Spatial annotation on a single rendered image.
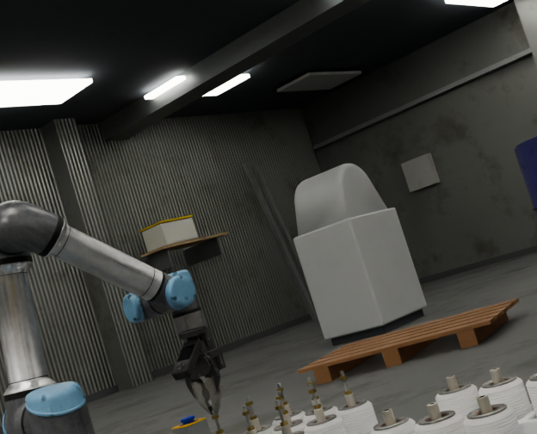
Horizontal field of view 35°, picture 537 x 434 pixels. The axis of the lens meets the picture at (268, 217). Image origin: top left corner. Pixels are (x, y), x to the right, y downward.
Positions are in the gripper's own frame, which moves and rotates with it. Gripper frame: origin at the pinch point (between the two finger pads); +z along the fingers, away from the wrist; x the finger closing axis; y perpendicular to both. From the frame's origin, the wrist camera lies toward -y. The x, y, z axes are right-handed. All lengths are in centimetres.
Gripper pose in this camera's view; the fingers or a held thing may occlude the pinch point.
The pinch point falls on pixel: (212, 409)
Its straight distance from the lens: 220.0
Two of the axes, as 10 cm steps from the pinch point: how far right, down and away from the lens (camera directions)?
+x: -8.7, 3.0, 3.9
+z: 3.0, 9.5, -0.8
